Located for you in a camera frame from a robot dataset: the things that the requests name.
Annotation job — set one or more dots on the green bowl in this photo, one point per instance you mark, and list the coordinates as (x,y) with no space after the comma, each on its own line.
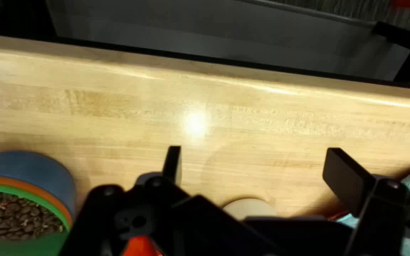
(24,242)

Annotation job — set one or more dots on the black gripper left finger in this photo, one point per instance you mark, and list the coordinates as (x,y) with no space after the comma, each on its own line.
(171,164)

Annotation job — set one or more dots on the black metal stand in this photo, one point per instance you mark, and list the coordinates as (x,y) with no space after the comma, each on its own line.
(404,52)

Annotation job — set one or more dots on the red bowl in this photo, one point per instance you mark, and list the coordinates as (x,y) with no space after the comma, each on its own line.
(138,247)

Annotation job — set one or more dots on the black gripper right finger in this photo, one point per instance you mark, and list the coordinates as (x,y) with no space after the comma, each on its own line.
(346,180)

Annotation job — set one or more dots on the orange bowl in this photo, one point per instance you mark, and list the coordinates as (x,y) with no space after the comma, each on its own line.
(36,188)

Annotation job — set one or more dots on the blue bowl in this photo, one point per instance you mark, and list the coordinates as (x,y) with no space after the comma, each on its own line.
(34,171)

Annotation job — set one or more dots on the tall white cup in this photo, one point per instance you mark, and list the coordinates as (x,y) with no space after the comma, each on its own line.
(248,208)

